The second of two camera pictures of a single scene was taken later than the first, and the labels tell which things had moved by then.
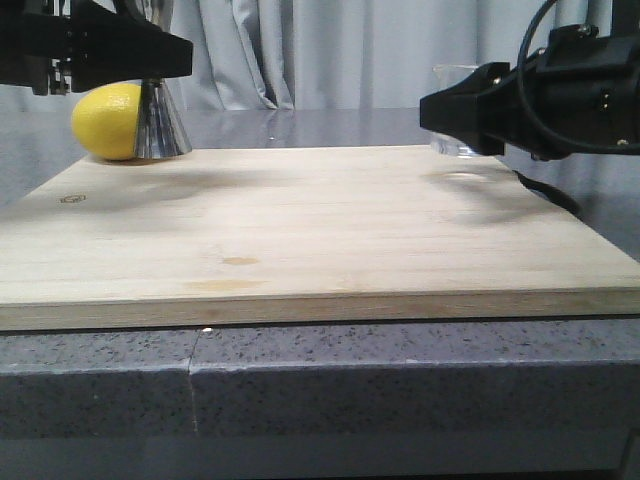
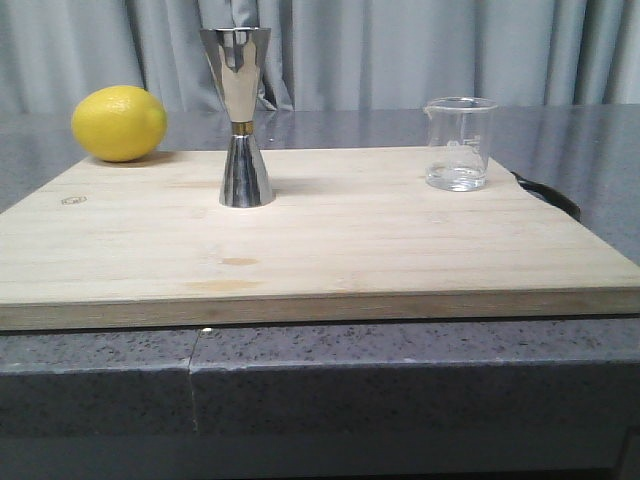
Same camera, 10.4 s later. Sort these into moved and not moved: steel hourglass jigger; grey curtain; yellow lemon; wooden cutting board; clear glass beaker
Moved: steel hourglass jigger; clear glass beaker
Not moved: wooden cutting board; yellow lemon; grey curtain
